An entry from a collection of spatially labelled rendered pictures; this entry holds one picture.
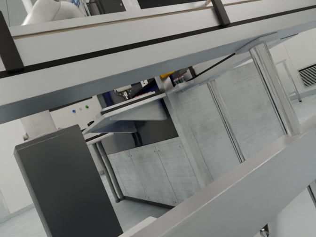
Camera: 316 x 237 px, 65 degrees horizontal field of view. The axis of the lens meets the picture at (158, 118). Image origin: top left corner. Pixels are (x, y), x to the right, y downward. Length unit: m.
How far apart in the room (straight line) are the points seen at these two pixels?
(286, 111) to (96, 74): 0.55
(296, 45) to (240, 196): 5.66
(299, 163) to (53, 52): 0.63
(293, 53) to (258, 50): 5.42
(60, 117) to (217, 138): 1.35
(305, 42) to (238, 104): 4.37
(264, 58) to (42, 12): 1.05
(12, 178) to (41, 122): 5.68
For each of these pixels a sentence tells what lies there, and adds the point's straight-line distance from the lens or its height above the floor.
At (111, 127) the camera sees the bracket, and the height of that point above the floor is 0.83.
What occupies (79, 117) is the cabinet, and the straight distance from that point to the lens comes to 2.31.
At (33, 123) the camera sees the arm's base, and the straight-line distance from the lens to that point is 1.15.
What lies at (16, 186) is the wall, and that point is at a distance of 6.79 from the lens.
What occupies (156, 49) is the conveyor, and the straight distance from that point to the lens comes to 0.50.
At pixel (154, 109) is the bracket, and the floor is 0.81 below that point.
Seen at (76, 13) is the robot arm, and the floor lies 1.47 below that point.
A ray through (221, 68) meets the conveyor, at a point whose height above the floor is 0.85.
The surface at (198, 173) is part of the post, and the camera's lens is 1.53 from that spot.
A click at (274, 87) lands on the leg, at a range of 0.78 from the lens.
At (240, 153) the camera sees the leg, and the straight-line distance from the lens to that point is 1.43.
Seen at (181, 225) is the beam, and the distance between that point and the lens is 0.50.
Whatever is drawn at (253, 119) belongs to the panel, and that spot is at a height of 0.49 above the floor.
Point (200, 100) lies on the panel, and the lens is 1.59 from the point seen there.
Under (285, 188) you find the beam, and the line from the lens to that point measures 0.70.
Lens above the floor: 0.74
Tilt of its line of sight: 1 degrees up
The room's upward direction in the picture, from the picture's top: 23 degrees counter-clockwise
